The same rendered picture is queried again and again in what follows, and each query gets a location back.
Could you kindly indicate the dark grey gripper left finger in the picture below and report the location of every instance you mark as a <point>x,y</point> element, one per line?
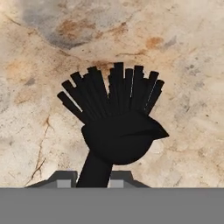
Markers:
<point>64,179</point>

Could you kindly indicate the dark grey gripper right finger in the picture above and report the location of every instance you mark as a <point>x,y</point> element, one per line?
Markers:
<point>122,179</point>

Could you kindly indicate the black dish brush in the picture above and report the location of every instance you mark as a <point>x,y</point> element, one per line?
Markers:
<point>119,134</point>

